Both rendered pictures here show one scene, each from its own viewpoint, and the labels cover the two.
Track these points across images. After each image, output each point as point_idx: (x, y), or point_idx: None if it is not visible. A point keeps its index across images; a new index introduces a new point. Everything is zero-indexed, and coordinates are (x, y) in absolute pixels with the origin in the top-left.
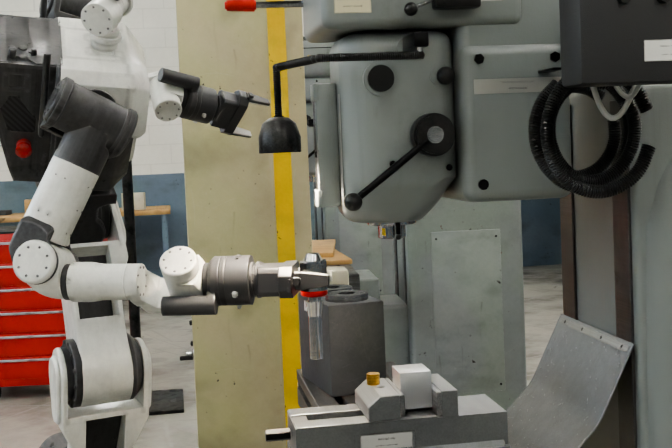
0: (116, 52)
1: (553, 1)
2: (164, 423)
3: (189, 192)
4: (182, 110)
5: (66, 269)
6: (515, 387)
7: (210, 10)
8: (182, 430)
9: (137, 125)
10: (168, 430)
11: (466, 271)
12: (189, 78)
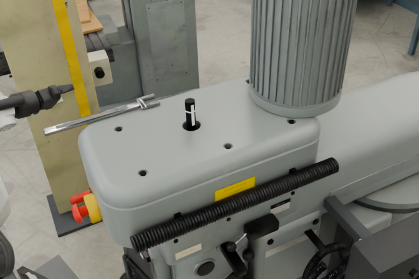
0: None
1: (318, 192)
2: (3, 85)
3: (6, 52)
4: (15, 116)
5: None
6: (193, 73)
7: None
8: (15, 91)
9: (5, 217)
10: (7, 91)
11: (166, 22)
12: (17, 101)
